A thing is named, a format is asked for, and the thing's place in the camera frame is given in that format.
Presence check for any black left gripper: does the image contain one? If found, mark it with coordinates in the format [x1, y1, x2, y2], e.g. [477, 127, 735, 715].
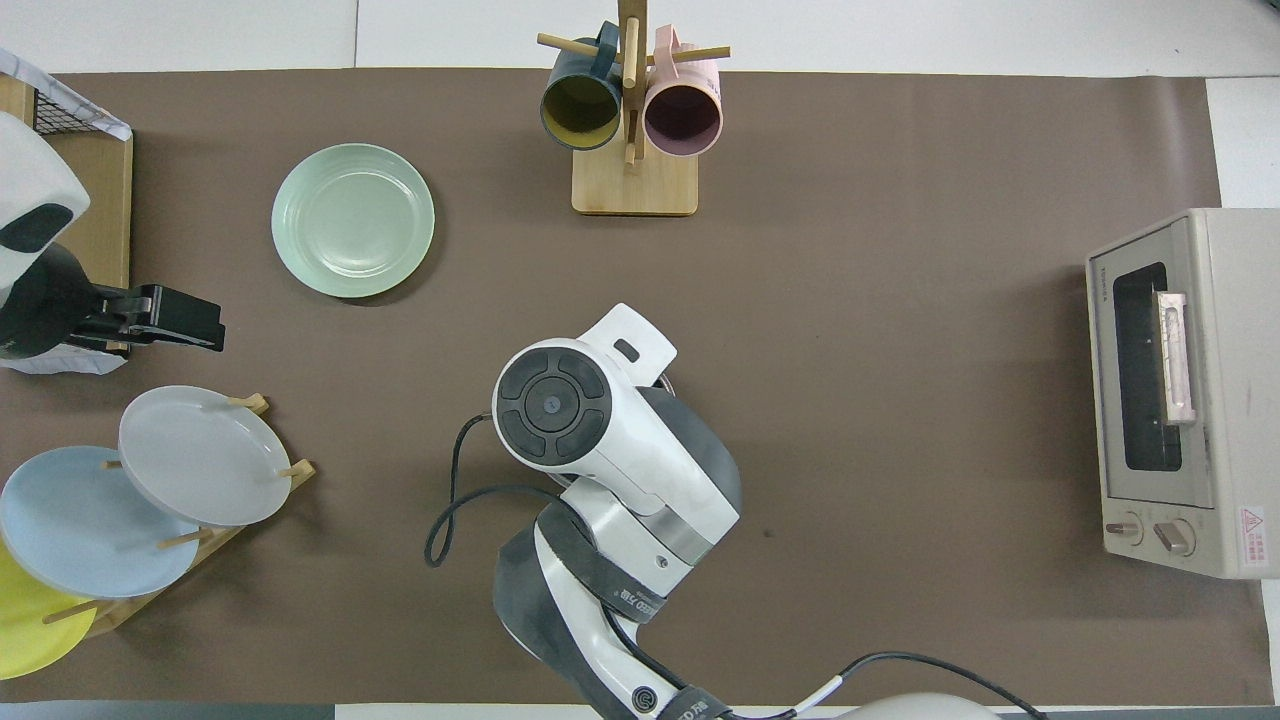
[0, 245, 226, 361]

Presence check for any grey plate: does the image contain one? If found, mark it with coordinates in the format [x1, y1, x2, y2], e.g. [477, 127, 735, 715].
[118, 385, 293, 528]

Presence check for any light green plate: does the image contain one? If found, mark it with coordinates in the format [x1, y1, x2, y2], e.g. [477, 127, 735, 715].
[271, 143, 436, 299]

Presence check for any light blue plate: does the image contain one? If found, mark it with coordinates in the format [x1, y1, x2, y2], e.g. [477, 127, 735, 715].
[0, 446, 201, 600]

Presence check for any wooden plate rack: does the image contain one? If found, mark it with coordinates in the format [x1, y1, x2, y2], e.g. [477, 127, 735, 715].
[40, 393, 317, 638]

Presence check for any yellow plate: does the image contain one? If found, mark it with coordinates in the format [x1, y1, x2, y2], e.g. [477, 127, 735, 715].
[0, 540, 98, 681]

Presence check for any white checked cloth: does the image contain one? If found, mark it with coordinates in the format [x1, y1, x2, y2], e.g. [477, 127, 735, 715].
[0, 340, 129, 376]
[0, 48, 133, 142]

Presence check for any wooden box with mesh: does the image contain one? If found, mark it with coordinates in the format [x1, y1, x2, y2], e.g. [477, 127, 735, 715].
[0, 75, 134, 356]

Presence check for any dark teal mug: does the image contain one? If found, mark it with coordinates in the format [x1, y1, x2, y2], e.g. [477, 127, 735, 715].
[540, 22, 623, 152]

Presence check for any wooden mug tree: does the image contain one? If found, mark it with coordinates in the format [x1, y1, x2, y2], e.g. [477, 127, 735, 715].
[537, 0, 731, 217]

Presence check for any pink ribbed mug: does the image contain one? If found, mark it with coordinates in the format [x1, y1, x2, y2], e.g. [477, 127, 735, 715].
[643, 25, 723, 158]

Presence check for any brown table mat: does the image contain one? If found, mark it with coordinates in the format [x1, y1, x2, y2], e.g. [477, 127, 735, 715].
[0, 68, 1273, 704]

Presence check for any cream toaster oven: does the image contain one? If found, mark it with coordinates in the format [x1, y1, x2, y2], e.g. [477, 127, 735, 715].
[1085, 208, 1280, 580]

